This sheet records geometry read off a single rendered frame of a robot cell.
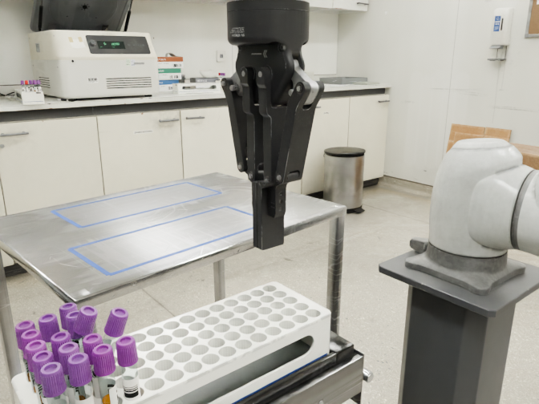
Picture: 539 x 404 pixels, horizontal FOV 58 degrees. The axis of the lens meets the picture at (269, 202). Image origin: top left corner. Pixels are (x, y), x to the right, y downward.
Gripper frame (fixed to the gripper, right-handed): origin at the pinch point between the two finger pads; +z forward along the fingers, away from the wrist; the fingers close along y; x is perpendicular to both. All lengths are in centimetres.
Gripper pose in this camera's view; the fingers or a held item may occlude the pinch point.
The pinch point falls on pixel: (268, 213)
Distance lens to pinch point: 49.4
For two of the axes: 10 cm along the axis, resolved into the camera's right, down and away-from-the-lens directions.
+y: 6.3, 2.2, -7.4
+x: 7.8, -1.8, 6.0
